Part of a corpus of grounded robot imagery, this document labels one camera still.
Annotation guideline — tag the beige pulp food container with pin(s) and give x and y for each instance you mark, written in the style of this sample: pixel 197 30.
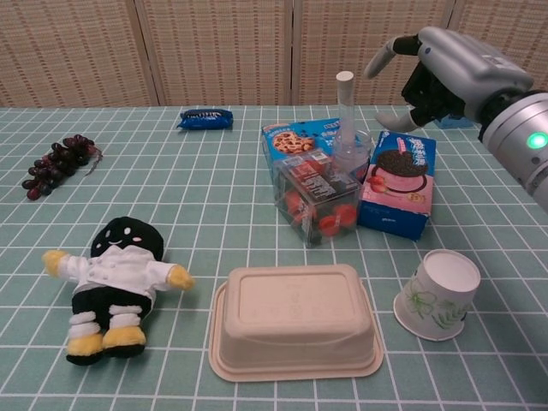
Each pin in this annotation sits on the beige pulp food container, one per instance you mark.
pixel 295 317

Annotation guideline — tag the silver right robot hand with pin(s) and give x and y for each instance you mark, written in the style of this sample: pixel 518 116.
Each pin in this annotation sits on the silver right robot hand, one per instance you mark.
pixel 462 64

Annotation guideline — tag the white paper cup green print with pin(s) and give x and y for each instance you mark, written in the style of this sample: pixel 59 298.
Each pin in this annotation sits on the white paper cup green print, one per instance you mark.
pixel 432 299

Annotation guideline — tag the black plush doll white coat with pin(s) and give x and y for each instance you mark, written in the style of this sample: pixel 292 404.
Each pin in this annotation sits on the black plush doll white coat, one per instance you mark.
pixel 113 274

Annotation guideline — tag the light blue cube box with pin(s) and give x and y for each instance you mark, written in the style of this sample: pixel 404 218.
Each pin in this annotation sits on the light blue cube box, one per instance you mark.
pixel 454 122

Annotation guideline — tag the woven bamboo folding screen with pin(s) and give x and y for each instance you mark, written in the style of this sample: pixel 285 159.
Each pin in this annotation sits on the woven bamboo folding screen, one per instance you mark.
pixel 214 51

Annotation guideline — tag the dark purple grape bunch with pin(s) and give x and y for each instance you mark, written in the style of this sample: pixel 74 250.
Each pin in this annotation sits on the dark purple grape bunch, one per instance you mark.
pixel 55 164

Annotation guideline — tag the blue chocolate chip cookie box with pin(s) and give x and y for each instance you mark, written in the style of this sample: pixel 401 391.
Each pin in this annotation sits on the blue chocolate chip cookie box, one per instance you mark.
pixel 291 139

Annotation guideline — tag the clear plastic box red items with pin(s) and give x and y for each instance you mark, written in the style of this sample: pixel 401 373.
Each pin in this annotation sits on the clear plastic box red items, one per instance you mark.
pixel 317 201

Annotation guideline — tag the green checked tablecloth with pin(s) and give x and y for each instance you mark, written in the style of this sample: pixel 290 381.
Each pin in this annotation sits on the green checked tablecloth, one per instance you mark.
pixel 192 205

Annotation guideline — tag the clear test tube white cap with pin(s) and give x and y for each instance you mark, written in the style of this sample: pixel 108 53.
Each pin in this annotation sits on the clear test tube white cap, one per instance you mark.
pixel 345 111

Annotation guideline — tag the blue Oreo snack pack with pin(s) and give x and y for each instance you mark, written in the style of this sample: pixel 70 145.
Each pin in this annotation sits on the blue Oreo snack pack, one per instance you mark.
pixel 205 119

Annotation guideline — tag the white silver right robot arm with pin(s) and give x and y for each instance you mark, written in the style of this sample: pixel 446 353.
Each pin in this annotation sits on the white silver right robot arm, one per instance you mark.
pixel 518 137

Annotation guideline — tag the pink blue Oreo box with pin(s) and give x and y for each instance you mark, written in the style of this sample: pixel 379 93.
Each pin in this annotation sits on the pink blue Oreo box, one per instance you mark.
pixel 396 192

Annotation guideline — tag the clear plastic beaker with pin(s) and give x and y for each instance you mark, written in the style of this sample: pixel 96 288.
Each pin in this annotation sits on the clear plastic beaker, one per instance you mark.
pixel 357 154

